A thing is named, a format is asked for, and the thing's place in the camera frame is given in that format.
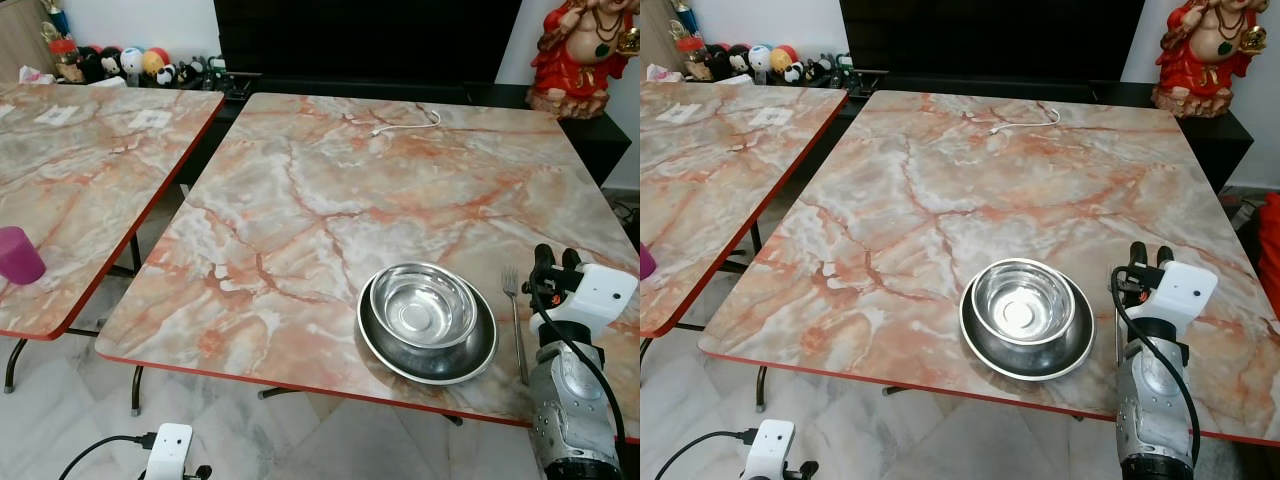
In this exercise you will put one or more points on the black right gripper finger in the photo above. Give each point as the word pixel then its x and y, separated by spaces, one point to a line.
pixel 1164 257
pixel 545 262
pixel 571 260
pixel 1138 260

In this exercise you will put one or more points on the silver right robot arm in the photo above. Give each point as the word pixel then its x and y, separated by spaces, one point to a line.
pixel 1145 400
pixel 565 400

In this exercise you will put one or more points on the steel fork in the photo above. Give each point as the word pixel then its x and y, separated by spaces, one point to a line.
pixel 1119 340
pixel 515 320

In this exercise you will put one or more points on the purple plastic cup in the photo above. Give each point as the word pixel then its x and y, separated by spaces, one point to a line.
pixel 18 258
pixel 646 263

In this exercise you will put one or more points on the black metal table leg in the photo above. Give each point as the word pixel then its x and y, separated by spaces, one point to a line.
pixel 762 388
pixel 136 392

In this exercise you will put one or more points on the red cushion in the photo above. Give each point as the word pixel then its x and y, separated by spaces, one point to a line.
pixel 1270 245

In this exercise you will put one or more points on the small steel bowl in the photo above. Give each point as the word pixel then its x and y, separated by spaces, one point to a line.
pixel 423 305
pixel 1022 300

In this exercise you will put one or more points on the large steel bowl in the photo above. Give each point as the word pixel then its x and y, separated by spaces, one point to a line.
pixel 1040 363
pixel 440 366

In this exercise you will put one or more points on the white paper card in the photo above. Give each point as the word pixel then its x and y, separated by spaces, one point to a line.
pixel 680 113
pixel 150 120
pixel 57 115
pixel 772 117

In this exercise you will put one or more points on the red laughing Buddha statue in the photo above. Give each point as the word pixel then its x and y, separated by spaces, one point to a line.
pixel 1205 55
pixel 580 60

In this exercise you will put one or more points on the black plush toy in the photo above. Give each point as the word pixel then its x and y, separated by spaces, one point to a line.
pixel 100 63
pixel 722 62

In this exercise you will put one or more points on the black television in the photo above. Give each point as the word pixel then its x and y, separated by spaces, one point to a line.
pixel 990 40
pixel 365 40

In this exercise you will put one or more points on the white round plush toy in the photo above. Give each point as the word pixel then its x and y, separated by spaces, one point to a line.
pixel 132 61
pixel 758 59

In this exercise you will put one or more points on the yellow red round plush toy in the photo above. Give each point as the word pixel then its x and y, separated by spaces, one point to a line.
pixel 782 58
pixel 155 61

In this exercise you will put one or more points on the black white panda plush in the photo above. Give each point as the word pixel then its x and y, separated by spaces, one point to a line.
pixel 803 72
pixel 178 74

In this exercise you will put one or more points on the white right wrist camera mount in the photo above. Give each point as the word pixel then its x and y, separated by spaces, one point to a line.
pixel 1185 290
pixel 600 295

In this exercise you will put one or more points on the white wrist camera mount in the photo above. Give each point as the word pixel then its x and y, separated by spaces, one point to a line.
pixel 600 295
pixel 1185 290
pixel 168 450
pixel 772 450

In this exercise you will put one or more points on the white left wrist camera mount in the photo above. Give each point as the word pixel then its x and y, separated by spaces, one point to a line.
pixel 168 450
pixel 772 450

